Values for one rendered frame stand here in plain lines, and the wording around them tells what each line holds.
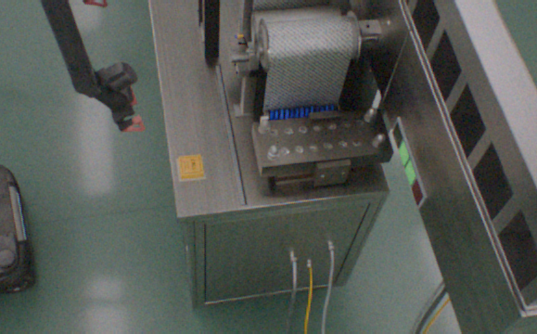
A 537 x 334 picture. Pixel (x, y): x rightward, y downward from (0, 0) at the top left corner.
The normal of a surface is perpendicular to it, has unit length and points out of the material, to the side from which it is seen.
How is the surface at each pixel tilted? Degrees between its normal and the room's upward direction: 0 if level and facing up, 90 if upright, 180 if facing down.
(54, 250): 0
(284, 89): 90
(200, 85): 0
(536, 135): 0
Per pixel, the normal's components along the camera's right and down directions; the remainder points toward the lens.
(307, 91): 0.18, 0.85
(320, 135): 0.07, -0.52
